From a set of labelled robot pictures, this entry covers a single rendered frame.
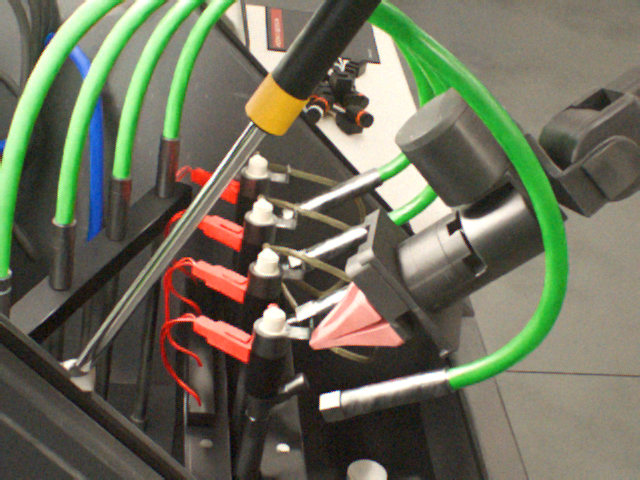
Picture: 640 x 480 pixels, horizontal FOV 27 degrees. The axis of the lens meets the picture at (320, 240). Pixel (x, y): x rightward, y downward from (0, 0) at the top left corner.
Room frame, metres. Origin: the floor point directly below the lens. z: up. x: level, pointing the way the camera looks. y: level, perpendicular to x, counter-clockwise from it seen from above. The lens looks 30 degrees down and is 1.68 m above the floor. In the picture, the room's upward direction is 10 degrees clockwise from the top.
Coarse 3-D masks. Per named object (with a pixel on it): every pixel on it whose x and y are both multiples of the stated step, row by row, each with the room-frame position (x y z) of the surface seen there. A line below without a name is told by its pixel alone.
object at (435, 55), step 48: (96, 0) 0.75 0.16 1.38; (48, 48) 0.76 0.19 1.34; (432, 48) 0.71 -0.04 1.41; (480, 96) 0.70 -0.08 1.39; (528, 144) 0.70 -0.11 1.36; (0, 192) 0.76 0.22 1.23; (528, 192) 0.69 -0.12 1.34; (0, 240) 0.76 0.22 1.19; (0, 288) 0.76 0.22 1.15; (528, 336) 0.69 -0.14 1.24
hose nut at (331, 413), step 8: (336, 392) 0.71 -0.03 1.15; (328, 400) 0.71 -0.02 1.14; (336, 400) 0.71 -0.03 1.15; (320, 408) 0.71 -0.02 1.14; (328, 408) 0.71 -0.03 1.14; (336, 408) 0.71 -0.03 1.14; (328, 416) 0.71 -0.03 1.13; (336, 416) 0.71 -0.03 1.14; (344, 416) 0.70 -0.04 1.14; (352, 416) 0.71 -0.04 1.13
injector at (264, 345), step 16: (256, 336) 0.79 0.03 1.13; (272, 336) 0.79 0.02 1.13; (256, 352) 0.79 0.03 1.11; (272, 352) 0.79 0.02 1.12; (256, 368) 0.79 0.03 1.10; (272, 368) 0.79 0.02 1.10; (256, 384) 0.79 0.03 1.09; (272, 384) 0.79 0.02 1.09; (288, 384) 0.80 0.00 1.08; (304, 384) 0.80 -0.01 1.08; (256, 400) 0.79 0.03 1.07; (272, 400) 0.80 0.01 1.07; (256, 416) 0.80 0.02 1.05; (256, 432) 0.80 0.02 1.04; (240, 448) 0.80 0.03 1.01; (256, 448) 0.80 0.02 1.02; (240, 464) 0.80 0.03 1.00; (256, 464) 0.80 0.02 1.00
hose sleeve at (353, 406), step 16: (448, 368) 0.70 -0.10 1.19; (384, 384) 0.71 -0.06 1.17; (400, 384) 0.70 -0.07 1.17; (416, 384) 0.70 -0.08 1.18; (432, 384) 0.69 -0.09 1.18; (448, 384) 0.69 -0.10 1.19; (352, 400) 0.71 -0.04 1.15; (368, 400) 0.70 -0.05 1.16; (384, 400) 0.70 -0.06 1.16; (400, 400) 0.70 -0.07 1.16; (416, 400) 0.70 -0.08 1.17
